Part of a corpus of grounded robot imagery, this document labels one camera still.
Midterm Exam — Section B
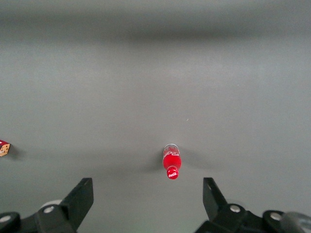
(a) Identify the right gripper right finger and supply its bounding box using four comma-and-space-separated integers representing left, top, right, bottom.
194, 177, 286, 233

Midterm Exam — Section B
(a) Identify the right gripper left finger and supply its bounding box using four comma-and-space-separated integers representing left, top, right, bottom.
0, 177, 94, 233

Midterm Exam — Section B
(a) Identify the red cookie box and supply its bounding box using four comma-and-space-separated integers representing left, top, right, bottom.
0, 139, 11, 157

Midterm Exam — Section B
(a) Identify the red cola bottle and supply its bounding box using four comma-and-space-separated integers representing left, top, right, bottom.
162, 143, 182, 182

